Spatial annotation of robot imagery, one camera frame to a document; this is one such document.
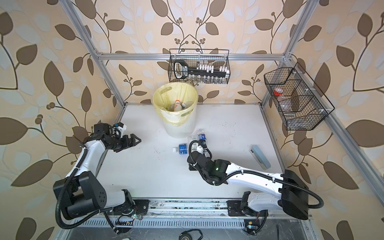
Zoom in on red cap jar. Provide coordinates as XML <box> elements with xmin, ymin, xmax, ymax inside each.
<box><xmin>274</xmin><ymin>87</ymin><xmax>284</xmax><ymax>98</ymax></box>

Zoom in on black round object bottom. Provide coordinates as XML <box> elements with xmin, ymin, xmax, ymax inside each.
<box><xmin>178</xmin><ymin>229</ymin><xmax>204</xmax><ymax>240</ymax></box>

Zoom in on clear bottle red cap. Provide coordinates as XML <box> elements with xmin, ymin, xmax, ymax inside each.
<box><xmin>174</xmin><ymin>100</ymin><xmax>183</xmax><ymax>112</ymax></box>

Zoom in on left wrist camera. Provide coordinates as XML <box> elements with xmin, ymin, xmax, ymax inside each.
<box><xmin>113</xmin><ymin>122</ymin><xmax>127</xmax><ymax>139</ymax></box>

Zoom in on small bottle blue cap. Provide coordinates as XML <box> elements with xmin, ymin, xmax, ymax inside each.
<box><xmin>197</xmin><ymin>129</ymin><xmax>207</xmax><ymax>145</ymax></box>

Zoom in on black wire basket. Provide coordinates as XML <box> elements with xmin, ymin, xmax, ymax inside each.
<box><xmin>168</xmin><ymin>48</ymin><xmax>231</xmax><ymax>85</ymax></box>
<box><xmin>264</xmin><ymin>63</ymin><xmax>335</xmax><ymax>131</ymax></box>

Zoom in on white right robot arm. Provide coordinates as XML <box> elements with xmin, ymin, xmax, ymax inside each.
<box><xmin>187</xmin><ymin>151</ymin><xmax>324</xmax><ymax>220</ymax></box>

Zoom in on clear bottle green white label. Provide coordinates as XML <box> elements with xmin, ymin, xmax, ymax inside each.
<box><xmin>191</xmin><ymin>143</ymin><xmax>204</xmax><ymax>154</ymax></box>

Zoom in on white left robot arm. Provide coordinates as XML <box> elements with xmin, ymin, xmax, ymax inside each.
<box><xmin>53</xmin><ymin>123</ymin><xmax>150</xmax><ymax>233</ymax></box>

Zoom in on light blue stapler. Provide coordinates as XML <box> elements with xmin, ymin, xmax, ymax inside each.
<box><xmin>250</xmin><ymin>145</ymin><xmax>271</xmax><ymax>170</ymax></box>

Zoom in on small bottle blue label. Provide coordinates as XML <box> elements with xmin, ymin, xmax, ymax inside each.
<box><xmin>172</xmin><ymin>144</ymin><xmax>188</xmax><ymax>155</ymax></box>

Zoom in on black wire basket right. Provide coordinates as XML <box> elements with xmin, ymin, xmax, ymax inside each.
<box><xmin>264</xmin><ymin>63</ymin><xmax>335</xmax><ymax>131</ymax></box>

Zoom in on white bin yellow bag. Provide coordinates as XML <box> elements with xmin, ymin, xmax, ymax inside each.
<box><xmin>152</xmin><ymin>82</ymin><xmax>199</xmax><ymax>139</ymax></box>

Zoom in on black wire basket back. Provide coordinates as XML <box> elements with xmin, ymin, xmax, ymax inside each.
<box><xmin>168</xmin><ymin>48</ymin><xmax>231</xmax><ymax>85</ymax></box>

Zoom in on black bottle rack tool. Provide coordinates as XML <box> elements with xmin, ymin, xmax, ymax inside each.
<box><xmin>172</xmin><ymin>60</ymin><xmax>231</xmax><ymax>80</ymax></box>

